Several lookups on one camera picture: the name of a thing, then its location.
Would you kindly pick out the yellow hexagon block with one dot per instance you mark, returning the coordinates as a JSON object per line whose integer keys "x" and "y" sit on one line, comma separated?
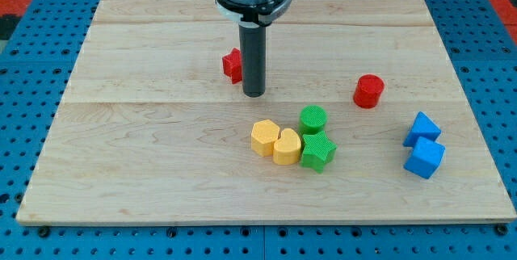
{"x": 263, "y": 136}

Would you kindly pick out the yellow heart block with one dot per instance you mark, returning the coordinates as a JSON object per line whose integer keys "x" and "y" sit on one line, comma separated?
{"x": 287, "y": 149}

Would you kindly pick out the green cylinder block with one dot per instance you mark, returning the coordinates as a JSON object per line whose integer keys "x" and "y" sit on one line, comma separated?
{"x": 312, "y": 119}

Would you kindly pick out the red star block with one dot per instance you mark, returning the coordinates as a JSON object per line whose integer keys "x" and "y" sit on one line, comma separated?
{"x": 232, "y": 65}

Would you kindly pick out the green star block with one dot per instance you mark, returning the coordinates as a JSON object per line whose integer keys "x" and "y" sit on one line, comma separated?
{"x": 318, "y": 151}

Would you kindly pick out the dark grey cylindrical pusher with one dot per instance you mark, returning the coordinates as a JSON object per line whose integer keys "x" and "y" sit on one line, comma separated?
{"x": 253, "y": 52}

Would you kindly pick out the light wooden board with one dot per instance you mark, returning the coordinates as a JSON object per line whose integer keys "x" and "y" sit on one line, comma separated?
{"x": 149, "y": 131}

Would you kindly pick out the red cylinder block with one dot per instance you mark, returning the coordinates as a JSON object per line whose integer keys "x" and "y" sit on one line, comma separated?
{"x": 368, "y": 91}

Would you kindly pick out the blue triangle block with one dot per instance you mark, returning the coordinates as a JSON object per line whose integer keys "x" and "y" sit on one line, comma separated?
{"x": 423, "y": 126}

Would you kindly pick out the blue cube block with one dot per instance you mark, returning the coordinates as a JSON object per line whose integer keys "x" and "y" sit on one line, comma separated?
{"x": 425, "y": 158}

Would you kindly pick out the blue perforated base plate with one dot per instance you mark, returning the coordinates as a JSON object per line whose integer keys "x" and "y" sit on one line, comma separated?
{"x": 35, "y": 66}

